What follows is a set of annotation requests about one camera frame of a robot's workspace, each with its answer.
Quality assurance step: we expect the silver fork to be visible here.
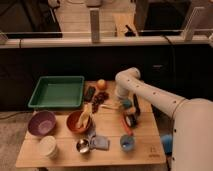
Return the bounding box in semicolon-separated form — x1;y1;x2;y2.
101;105;119;110

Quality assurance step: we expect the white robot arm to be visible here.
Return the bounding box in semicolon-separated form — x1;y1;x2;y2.
115;67;213;171

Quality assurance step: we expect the blue cup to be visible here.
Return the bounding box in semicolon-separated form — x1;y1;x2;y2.
120;135;135;152

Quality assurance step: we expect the small metal cup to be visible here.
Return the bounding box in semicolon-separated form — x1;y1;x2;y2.
76;139;90;154

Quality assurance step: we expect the teal sponge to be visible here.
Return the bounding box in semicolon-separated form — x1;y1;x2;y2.
122;99;132;109

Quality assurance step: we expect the dark grape bunch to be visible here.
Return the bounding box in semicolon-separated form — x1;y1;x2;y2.
92;92;109;113

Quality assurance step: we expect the orange fruit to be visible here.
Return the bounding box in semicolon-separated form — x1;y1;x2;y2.
96;79;107;90

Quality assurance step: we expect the wooden table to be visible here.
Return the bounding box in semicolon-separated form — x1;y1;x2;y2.
14;79;167;169

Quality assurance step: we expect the black rectangular remote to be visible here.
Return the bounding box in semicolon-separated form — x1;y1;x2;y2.
84;86;96;102

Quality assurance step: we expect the yellow banana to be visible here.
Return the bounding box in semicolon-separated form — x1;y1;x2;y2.
76;103;92;128

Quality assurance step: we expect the blue-grey cloth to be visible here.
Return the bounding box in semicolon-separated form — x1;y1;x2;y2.
88;129;109;150

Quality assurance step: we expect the orange-brown bowl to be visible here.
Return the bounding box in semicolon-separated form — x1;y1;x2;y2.
66;110;92;134

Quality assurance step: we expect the blue box on floor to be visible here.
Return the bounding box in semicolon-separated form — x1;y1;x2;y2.
161;134;173;154

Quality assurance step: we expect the green plastic tray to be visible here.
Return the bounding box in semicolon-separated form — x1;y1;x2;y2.
28;76;85;109

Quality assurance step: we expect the purple bowl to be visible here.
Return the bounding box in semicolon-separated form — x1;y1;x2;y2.
28;111;56;136

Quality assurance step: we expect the orange handled tool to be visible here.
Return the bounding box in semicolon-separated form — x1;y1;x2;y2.
121;117;133;136

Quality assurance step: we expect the black handled knife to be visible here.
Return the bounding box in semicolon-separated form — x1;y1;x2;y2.
133;94;141;116

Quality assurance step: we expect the grey metal post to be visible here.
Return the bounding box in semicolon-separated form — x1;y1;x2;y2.
90;8;100;43

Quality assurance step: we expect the grey angled post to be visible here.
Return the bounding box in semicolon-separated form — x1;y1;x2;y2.
182;7;205;41

